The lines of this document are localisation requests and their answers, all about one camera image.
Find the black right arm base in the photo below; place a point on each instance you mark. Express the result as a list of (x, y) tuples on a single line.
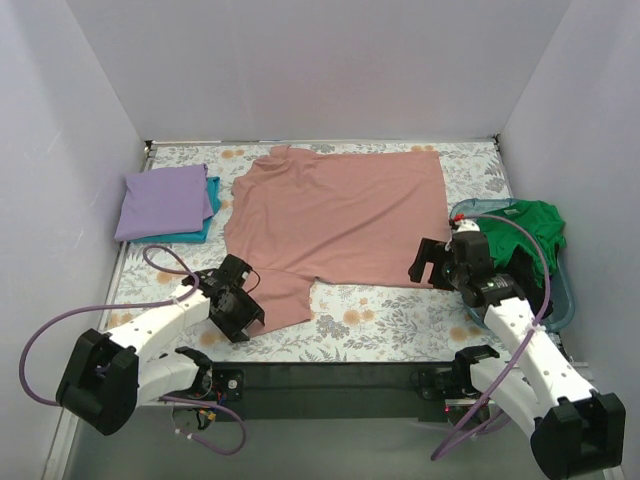
[(451, 380)]

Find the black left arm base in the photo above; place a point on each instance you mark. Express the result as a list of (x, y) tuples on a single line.
[(221, 384)]

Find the blue plastic bin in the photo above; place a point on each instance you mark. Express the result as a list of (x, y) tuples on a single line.
[(561, 308)]

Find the floral patterned tablecloth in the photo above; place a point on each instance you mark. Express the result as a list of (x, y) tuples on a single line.
[(330, 236)]

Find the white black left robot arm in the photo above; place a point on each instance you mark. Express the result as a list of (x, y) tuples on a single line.
[(110, 374)]

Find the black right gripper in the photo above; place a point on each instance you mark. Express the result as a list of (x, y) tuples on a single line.
[(435, 265)]

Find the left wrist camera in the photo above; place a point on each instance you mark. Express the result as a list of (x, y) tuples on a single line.
[(231, 274)]

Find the black t-shirt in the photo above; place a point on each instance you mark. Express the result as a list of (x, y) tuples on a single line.
[(521, 269)]

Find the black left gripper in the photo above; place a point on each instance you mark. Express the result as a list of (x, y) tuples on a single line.
[(232, 312)]

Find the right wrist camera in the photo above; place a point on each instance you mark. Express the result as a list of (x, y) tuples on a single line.
[(460, 223)]

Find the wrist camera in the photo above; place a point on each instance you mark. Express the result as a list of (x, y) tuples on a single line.
[(460, 223), (231, 274)]

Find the aluminium frame rail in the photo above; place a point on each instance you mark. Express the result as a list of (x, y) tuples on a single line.
[(80, 430)]

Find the green t-shirt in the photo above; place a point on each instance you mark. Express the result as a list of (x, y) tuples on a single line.
[(513, 229)]

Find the folded purple t-shirt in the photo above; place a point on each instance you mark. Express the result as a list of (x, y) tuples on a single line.
[(164, 201)]

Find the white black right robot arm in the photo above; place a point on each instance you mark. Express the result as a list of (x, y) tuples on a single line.
[(572, 428)]

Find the pink t-shirt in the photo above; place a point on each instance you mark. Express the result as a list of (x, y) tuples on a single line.
[(344, 219)]

